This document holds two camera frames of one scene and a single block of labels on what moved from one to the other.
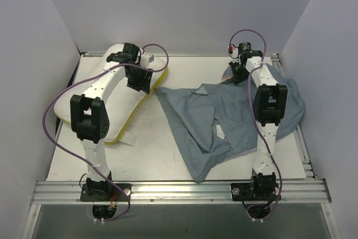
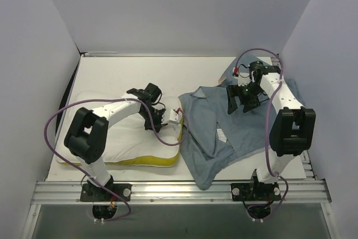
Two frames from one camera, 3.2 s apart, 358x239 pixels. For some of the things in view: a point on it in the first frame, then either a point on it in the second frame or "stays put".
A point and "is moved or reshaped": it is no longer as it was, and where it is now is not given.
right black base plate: [244, 191] stays put
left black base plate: [116, 192] stays put
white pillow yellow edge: [123, 104] to [128, 141]
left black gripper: [139, 79] to [154, 120]
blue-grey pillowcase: [214, 121] is moved or reshaped
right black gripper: [236, 69] to [241, 97]
